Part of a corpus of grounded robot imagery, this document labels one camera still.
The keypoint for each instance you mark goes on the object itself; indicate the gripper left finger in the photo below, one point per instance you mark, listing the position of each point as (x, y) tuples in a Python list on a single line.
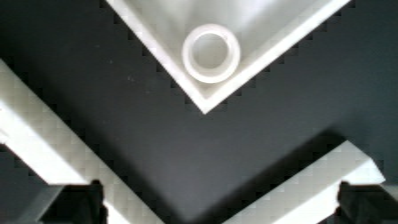
[(77, 207)]

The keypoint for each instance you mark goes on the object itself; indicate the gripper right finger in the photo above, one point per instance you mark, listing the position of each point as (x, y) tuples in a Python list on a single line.
[(367, 204)]

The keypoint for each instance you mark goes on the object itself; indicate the white square tabletop part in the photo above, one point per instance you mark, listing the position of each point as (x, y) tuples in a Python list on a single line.
[(218, 38)]

